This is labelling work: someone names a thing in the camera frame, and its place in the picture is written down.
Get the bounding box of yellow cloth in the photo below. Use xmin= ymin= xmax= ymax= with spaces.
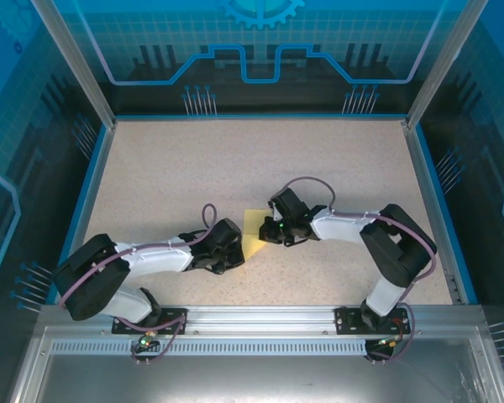
xmin=241 ymin=208 xmax=274 ymax=264

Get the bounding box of steel tray panel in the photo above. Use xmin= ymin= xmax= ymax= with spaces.
xmin=8 ymin=327 xmax=504 ymax=403

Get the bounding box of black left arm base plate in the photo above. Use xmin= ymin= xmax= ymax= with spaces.
xmin=111 ymin=308 xmax=190 ymax=337

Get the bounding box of aluminium mounting rail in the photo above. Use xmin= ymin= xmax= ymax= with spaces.
xmin=37 ymin=304 xmax=486 ymax=337

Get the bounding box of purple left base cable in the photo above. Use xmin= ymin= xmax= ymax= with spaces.
xmin=108 ymin=312 xmax=190 ymax=366

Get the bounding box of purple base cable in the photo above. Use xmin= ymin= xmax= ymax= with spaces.
xmin=367 ymin=301 xmax=417 ymax=363
xmin=108 ymin=312 xmax=190 ymax=366

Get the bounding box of slotted grey cable duct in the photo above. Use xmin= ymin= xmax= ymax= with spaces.
xmin=50 ymin=340 xmax=373 ymax=357

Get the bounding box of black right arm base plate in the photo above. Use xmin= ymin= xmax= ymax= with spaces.
xmin=334 ymin=306 xmax=409 ymax=337

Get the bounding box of aluminium side rail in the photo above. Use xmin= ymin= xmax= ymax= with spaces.
xmin=402 ymin=119 xmax=465 ymax=306

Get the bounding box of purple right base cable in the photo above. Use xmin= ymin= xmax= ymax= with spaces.
xmin=367 ymin=301 xmax=417 ymax=363

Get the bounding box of aluminium frame post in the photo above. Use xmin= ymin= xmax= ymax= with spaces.
xmin=405 ymin=0 xmax=488 ymax=129
xmin=31 ymin=0 xmax=118 ymax=129

